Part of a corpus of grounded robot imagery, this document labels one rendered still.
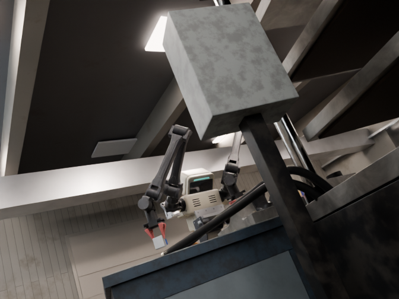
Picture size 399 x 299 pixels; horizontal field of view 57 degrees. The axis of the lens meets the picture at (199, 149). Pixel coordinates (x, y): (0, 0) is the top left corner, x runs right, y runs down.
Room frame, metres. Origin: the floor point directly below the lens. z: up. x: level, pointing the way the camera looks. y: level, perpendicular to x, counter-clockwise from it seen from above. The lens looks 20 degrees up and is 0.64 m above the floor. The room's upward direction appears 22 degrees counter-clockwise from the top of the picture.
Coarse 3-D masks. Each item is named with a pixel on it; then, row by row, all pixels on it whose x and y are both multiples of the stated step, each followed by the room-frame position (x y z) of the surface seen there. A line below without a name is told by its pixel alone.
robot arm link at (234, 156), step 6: (240, 132) 2.11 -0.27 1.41; (234, 138) 2.08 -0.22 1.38; (240, 138) 2.08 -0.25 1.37; (234, 144) 2.05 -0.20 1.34; (234, 150) 2.03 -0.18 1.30; (234, 156) 2.01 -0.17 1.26; (228, 162) 1.98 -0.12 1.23; (234, 162) 2.01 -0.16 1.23; (228, 168) 1.98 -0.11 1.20; (234, 168) 1.98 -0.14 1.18
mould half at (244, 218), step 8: (304, 200) 1.62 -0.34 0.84; (248, 208) 1.67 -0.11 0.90; (272, 208) 1.57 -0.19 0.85; (232, 216) 1.72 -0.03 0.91; (240, 216) 1.65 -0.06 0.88; (248, 216) 1.57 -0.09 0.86; (256, 216) 1.54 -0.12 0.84; (264, 216) 1.55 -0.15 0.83; (272, 216) 1.56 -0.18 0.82; (232, 224) 1.76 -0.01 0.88; (240, 224) 1.67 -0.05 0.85; (248, 224) 1.60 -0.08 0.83; (224, 232) 1.89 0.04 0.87
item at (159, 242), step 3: (156, 237) 1.81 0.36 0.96; (159, 237) 1.81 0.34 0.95; (162, 237) 1.81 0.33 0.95; (153, 240) 1.81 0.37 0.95; (156, 240) 1.81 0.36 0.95; (159, 240) 1.81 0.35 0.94; (162, 240) 1.81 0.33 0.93; (165, 240) 1.86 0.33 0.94; (156, 243) 1.81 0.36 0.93; (159, 243) 1.81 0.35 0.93; (162, 243) 1.81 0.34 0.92; (165, 243) 1.83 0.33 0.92; (156, 246) 1.81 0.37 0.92; (159, 246) 1.81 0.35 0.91; (162, 246) 1.81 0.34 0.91; (165, 246) 1.84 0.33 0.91; (156, 249) 1.82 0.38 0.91
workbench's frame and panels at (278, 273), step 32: (256, 224) 1.39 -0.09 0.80; (192, 256) 1.30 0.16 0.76; (224, 256) 1.35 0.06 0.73; (256, 256) 1.39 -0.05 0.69; (288, 256) 1.44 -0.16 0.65; (128, 288) 1.23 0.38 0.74; (160, 288) 1.27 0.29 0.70; (192, 288) 1.31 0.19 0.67; (224, 288) 1.34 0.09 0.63; (256, 288) 1.38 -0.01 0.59; (288, 288) 1.42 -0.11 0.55
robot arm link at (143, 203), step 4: (144, 196) 1.75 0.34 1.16; (160, 196) 1.83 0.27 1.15; (140, 200) 1.75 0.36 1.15; (144, 200) 1.75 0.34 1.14; (148, 200) 1.75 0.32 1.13; (152, 200) 1.80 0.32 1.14; (160, 200) 1.86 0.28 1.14; (140, 204) 1.75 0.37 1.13; (144, 204) 1.75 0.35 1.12; (148, 204) 1.74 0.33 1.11; (140, 208) 1.75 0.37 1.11; (144, 208) 1.75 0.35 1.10; (148, 208) 1.77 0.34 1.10
